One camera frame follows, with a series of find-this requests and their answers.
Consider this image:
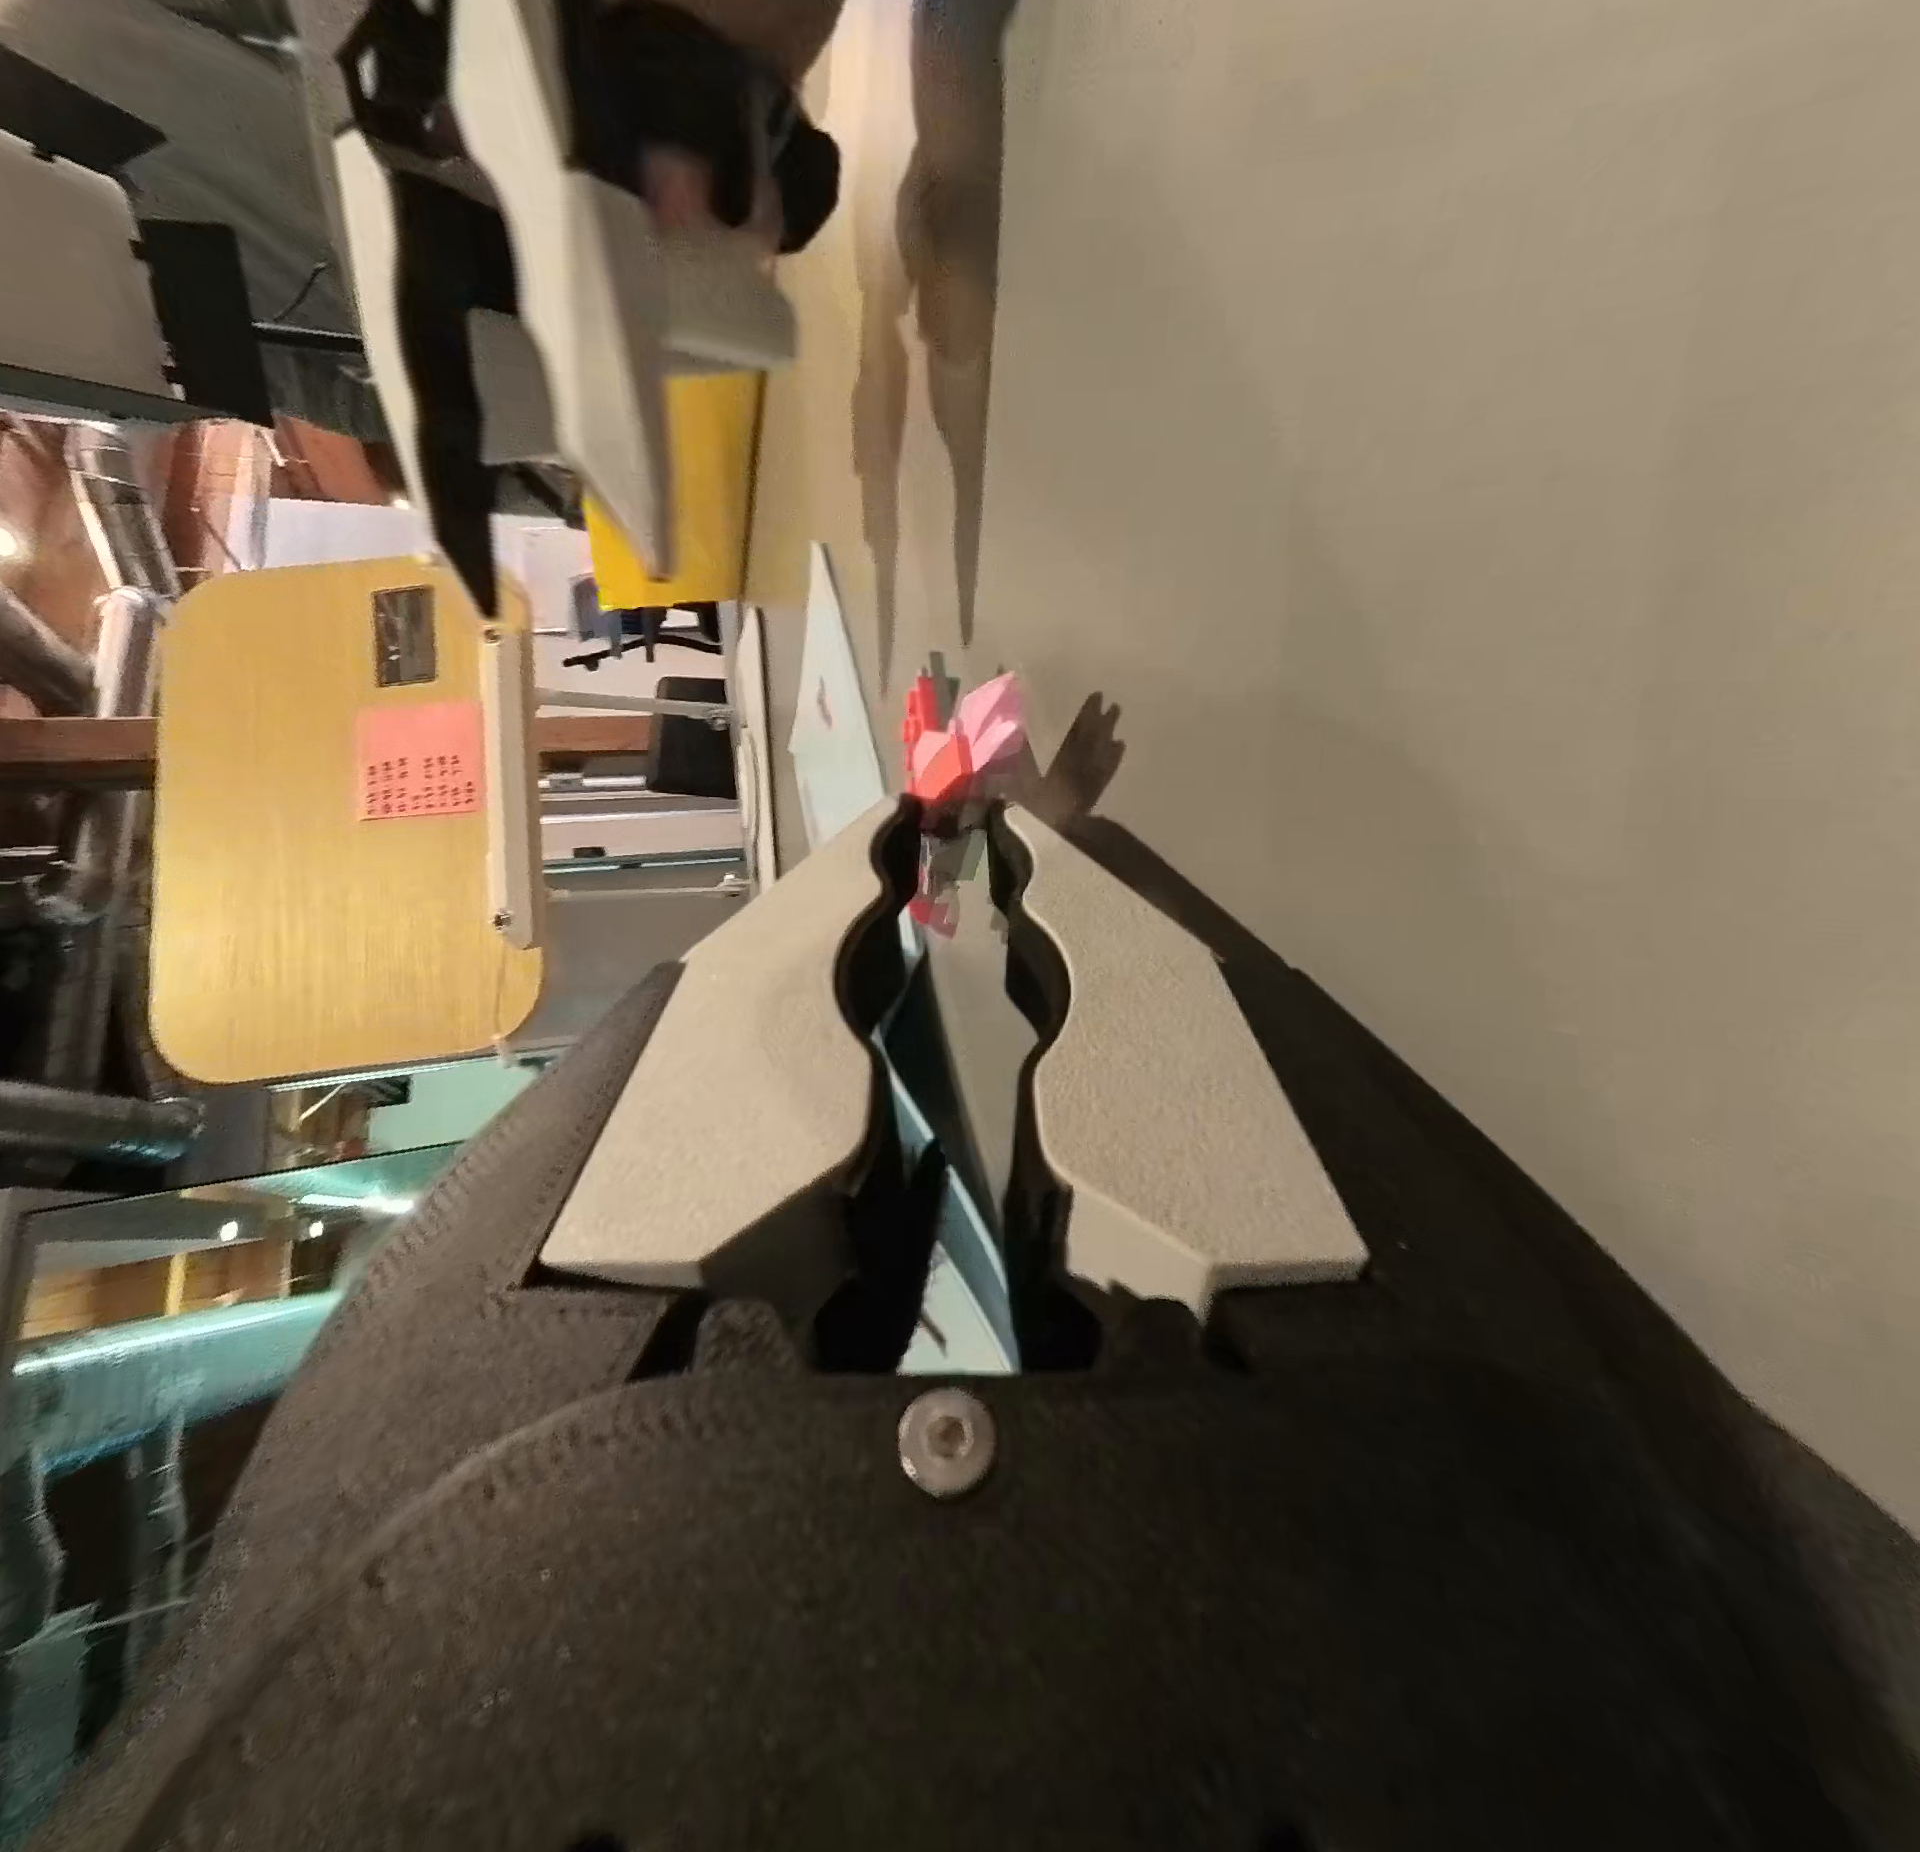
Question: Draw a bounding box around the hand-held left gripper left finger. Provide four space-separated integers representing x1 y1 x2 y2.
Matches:
538 797 941 1373

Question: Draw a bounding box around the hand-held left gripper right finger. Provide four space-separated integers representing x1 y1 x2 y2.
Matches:
994 805 1369 1373

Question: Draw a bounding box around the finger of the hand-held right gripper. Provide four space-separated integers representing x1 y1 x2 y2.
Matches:
330 127 584 612
450 0 678 584

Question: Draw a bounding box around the yellow plastic bin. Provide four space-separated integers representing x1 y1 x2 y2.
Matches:
584 366 768 608

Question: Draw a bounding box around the pink red brick model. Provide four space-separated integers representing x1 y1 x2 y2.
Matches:
900 654 1037 937

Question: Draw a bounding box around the grey desk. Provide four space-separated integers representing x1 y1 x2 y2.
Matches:
743 0 1920 1583

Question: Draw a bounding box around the white bar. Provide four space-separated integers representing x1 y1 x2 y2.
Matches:
479 625 542 950

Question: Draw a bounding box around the open light blue instruction booklet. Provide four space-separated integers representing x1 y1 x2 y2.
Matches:
786 538 891 850

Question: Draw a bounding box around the wooden board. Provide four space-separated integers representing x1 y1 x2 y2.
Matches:
148 562 544 1087

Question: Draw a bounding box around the pink sticky note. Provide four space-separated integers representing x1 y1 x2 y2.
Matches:
355 704 483 821

